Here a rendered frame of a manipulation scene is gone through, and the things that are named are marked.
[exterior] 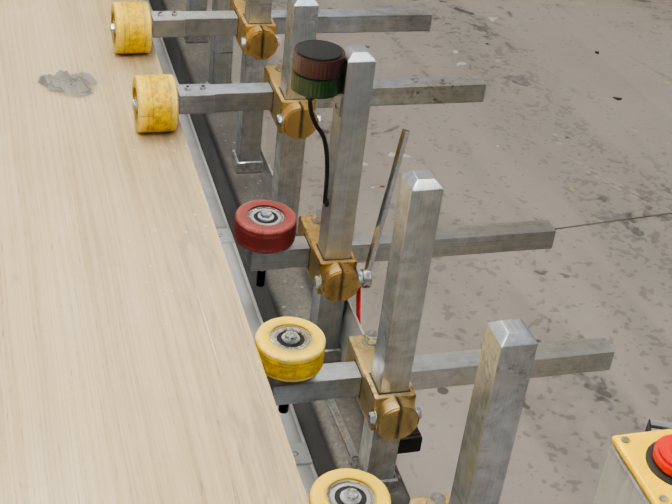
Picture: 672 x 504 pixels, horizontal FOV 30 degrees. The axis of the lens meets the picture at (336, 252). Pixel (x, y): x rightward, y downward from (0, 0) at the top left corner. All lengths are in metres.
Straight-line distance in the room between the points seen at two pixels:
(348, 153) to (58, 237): 0.37
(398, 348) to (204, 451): 0.26
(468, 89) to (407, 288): 0.61
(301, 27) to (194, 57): 0.78
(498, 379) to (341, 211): 0.52
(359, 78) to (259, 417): 0.42
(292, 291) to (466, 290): 1.32
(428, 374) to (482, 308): 1.58
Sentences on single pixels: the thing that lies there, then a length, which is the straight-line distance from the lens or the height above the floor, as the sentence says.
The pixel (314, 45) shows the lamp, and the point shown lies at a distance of 1.48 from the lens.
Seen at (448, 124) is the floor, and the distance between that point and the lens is 3.85.
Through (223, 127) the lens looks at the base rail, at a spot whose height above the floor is 0.70.
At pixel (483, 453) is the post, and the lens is 1.17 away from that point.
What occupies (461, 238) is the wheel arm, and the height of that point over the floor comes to 0.86.
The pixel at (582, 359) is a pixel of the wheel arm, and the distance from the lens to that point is 1.58.
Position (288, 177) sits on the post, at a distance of 1.83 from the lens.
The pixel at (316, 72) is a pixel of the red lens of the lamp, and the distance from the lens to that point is 1.46.
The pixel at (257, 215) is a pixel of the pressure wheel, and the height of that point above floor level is 0.90.
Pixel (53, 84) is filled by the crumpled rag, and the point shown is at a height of 0.91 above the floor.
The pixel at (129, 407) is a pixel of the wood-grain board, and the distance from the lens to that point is 1.33.
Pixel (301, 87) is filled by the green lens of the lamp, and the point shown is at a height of 1.12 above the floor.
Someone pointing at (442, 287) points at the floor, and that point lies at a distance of 3.11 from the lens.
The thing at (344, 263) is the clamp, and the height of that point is 0.87.
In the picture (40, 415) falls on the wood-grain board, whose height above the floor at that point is 0.90.
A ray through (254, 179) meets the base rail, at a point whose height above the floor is 0.70.
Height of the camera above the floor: 1.79
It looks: 34 degrees down
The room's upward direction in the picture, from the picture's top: 7 degrees clockwise
